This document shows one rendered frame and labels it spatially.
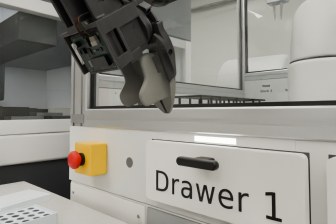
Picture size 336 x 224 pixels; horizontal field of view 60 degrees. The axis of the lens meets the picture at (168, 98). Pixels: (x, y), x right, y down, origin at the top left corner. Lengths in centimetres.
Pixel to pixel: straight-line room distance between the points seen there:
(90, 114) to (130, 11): 46
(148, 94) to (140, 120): 27
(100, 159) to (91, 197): 12
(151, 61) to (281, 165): 22
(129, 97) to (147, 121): 22
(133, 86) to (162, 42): 8
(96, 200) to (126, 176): 13
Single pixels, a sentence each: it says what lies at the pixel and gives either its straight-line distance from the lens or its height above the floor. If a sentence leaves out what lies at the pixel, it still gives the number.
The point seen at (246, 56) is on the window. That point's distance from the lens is 48.
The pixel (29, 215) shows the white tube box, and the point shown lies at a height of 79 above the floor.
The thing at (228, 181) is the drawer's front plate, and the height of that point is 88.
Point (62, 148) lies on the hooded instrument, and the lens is 121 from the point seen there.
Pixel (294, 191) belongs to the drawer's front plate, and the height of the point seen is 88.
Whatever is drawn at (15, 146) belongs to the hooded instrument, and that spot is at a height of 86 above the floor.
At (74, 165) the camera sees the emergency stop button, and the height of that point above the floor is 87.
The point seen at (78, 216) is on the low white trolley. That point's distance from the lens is 69.
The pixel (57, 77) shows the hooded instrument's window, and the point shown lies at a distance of 122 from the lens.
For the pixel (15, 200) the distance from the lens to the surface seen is 80.
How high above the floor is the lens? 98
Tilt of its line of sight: 3 degrees up
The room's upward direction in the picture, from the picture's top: straight up
